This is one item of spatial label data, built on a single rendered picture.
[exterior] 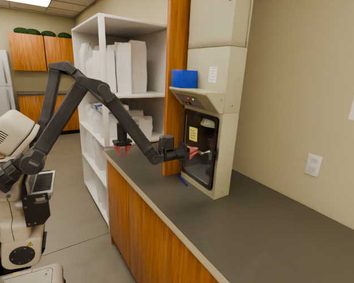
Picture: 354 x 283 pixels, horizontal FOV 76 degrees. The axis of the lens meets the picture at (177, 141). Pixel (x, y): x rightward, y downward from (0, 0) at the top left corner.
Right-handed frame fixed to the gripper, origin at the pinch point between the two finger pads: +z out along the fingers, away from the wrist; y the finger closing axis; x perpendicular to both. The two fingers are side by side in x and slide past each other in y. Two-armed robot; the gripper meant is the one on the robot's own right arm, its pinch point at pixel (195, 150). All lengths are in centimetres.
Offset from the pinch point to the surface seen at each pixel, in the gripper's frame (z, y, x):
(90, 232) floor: -36, -120, 114
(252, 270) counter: -12, -26, -52
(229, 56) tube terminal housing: 6.4, 46.6, -10.7
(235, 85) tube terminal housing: 12.0, 34.0, -10.8
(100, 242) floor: -31, -120, 96
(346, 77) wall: 50, 40, -41
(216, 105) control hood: 1.1, 25.0, -10.9
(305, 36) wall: 50, 59, -18
